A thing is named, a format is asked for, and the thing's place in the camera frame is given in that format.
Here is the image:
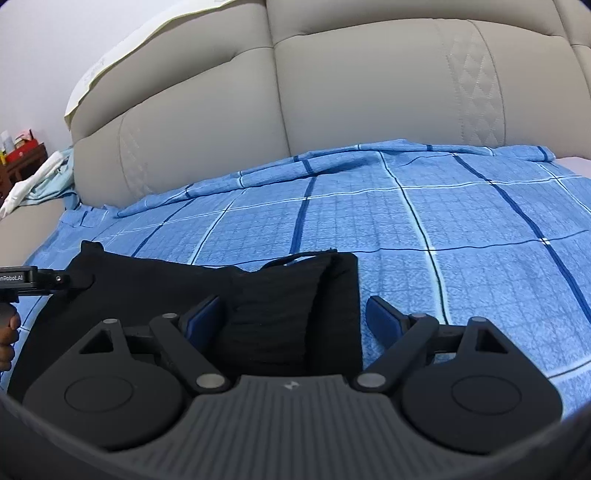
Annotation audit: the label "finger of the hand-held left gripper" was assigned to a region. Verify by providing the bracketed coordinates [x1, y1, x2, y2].
[37, 269, 97, 297]

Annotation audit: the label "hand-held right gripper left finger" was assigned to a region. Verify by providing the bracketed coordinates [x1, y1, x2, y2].
[78, 295, 232, 396]

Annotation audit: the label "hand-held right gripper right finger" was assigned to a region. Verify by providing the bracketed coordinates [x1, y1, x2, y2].
[353, 295, 514, 393]

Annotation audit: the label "black pants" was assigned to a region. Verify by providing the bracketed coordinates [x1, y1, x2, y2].
[7, 240, 363, 403]

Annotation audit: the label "person's left hand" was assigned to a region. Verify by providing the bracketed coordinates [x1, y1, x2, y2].
[0, 308, 22, 373]

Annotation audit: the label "blue checked blanket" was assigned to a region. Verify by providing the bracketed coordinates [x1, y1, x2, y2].
[0, 137, 591, 409]

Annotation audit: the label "white cloth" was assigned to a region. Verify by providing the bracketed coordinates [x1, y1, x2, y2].
[0, 151, 65, 220]

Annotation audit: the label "light green cloth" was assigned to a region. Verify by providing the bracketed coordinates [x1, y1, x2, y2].
[21, 148, 80, 208]

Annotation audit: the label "brown wooden nightstand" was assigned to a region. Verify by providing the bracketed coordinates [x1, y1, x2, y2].
[0, 141, 49, 205]

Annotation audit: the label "red box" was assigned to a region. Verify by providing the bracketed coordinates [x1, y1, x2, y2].
[4, 130, 43, 163]

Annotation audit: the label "beige leather headboard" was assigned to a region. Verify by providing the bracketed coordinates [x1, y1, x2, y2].
[65, 0, 591, 209]

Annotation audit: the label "cream cloth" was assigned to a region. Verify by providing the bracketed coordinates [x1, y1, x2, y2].
[62, 0, 269, 131]

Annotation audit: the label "white bed sheet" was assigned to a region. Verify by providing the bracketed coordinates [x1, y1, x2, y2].
[554, 156, 591, 179]

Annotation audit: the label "beige padded bed frame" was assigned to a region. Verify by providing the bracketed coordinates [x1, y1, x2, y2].
[0, 196, 71, 274]

